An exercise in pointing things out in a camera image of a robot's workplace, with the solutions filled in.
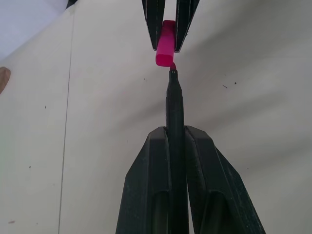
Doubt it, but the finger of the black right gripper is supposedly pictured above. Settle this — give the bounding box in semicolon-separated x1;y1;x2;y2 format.
141;0;166;51
174;0;201;53

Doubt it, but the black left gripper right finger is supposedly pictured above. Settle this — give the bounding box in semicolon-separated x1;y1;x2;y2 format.
184;125;267;234

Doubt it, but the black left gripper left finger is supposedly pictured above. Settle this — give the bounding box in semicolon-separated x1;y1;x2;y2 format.
116;126;173;234

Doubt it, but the pink marker cap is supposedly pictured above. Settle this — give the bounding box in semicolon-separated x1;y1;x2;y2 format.
155;20;177;68

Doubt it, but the black marker pen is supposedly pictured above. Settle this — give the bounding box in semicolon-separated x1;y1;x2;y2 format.
165;62;190;234

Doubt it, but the tan rounded object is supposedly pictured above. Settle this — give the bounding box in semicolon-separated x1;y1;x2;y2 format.
0;66;12;96

